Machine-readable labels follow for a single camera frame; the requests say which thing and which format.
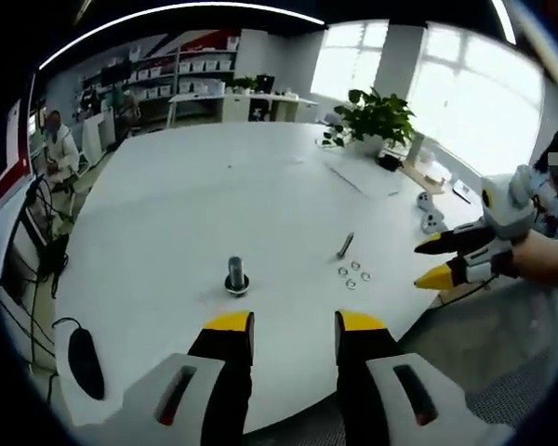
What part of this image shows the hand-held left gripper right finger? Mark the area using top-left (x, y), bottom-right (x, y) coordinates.
top-left (334, 309), bottom-right (485, 446)

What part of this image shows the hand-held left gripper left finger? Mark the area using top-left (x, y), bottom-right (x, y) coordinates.
top-left (120, 309), bottom-right (256, 446)

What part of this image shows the large dark washer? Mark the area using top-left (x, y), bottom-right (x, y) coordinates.
top-left (223, 273), bottom-right (252, 294)
top-left (223, 276), bottom-right (252, 296)

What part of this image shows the large threaded steel stud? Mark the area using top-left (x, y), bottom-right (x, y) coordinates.
top-left (225, 256), bottom-right (250, 296)

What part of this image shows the small threaded steel stud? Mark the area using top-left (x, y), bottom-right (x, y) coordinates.
top-left (336, 231), bottom-right (356, 259)

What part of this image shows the person's right hand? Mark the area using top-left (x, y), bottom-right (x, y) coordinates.
top-left (512, 230), bottom-right (558, 288)

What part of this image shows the grey mesh office chair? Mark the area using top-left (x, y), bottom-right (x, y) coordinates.
top-left (399, 278), bottom-right (558, 422)

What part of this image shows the white paper sheet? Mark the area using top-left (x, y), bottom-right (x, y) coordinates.
top-left (324, 155), bottom-right (404, 199)

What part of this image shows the black computer mouse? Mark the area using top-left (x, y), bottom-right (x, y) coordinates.
top-left (67, 326), bottom-right (106, 401)

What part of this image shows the green potted plant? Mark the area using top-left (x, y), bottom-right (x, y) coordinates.
top-left (322, 86), bottom-right (419, 158)

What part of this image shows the white side desk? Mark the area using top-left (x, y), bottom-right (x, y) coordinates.
top-left (166, 89), bottom-right (319, 127)

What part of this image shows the computer monitor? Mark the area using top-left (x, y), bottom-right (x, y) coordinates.
top-left (0, 98), bottom-right (34, 202)

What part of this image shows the storage shelving with white bins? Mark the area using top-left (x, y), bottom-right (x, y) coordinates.
top-left (79, 35), bottom-right (241, 127)

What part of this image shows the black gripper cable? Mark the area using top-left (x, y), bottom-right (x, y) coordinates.
top-left (436, 272), bottom-right (499, 308)

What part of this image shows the black cable bundle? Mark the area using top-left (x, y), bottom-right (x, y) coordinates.
top-left (21, 174), bottom-right (73, 301)

